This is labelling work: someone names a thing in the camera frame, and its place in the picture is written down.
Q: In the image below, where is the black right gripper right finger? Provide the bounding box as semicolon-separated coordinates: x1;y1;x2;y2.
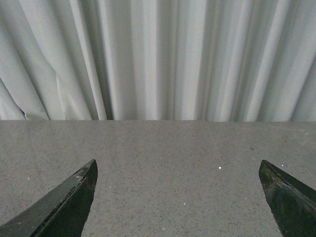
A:
258;160;316;237

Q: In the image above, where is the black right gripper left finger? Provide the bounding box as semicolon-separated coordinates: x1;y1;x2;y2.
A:
0;159;98;237

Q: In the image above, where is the white pleated curtain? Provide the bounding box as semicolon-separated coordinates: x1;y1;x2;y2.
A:
0;0;316;122

